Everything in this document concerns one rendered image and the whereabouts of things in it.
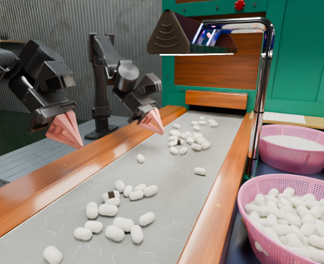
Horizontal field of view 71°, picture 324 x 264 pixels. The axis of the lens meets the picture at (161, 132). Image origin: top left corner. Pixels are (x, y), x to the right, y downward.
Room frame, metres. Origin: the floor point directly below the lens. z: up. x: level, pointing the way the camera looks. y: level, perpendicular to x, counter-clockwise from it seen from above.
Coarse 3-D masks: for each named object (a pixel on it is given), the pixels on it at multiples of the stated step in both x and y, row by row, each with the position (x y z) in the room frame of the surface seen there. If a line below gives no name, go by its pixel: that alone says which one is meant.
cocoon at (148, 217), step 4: (148, 212) 0.36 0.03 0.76; (144, 216) 0.35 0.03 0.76; (148, 216) 0.35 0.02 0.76; (152, 216) 0.35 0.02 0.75; (140, 220) 0.34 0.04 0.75; (144, 220) 0.34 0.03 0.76; (148, 220) 0.34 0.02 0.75; (152, 220) 0.35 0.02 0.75; (140, 224) 0.34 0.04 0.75; (144, 224) 0.34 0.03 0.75
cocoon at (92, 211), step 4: (88, 204) 0.38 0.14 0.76; (92, 204) 0.38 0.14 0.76; (96, 204) 0.38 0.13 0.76; (88, 208) 0.37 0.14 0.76; (92, 208) 0.36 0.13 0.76; (96, 208) 0.37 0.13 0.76; (88, 212) 0.36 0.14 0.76; (92, 212) 0.36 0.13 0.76; (96, 212) 0.36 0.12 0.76; (88, 216) 0.36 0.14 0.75; (92, 216) 0.36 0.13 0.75; (96, 216) 0.36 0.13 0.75
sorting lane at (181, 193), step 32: (192, 128) 0.92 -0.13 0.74; (224, 128) 0.92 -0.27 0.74; (128, 160) 0.62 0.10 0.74; (160, 160) 0.62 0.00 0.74; (192, 160) 0.62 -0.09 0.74; (96, 192) 0.45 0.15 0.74; (160, 192) 0.45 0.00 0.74; (192, 192) 0.45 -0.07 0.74; (32, 224) 0.35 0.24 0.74; (64, 224) 0.35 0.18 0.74; (160, 224) 0.35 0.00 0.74; (192, 224) 0.35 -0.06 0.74; (0, 256) 0.28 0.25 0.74; (32, 256) 0.28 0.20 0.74; (64, 256) 0.28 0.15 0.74; (96, 256) 0.28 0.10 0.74; (128, 256) 0.28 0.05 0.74; (160, 256) 0.28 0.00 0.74
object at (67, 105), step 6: (24, 96) 0.47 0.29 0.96; (66, 102) 0.50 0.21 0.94; (72, 102) 0.51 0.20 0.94; (42, 108) 0.44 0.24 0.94; (66, 108) 0.49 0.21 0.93; (72, 108) 0.51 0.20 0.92; (36, 114) 0.43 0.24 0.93; (30, 120) 0.44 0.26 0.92; (30, 126) 0.44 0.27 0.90; (36, 126) 0.45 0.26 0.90; (42, 126) 0.47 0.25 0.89; (30, 132) 0.44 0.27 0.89
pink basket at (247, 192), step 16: (272, 176) 0.48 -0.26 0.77; (288, 176) 0.48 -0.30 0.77; (240, 192) 0.41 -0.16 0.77; (256, 192) 0.45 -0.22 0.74; (240, 208) 0.35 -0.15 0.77; (256, 240) 0.31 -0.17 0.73; (272, 240) 0.28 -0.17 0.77; (256, 256) 0.33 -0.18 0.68; (272, 256) 0.29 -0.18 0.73; (288, 256) 0.26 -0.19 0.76
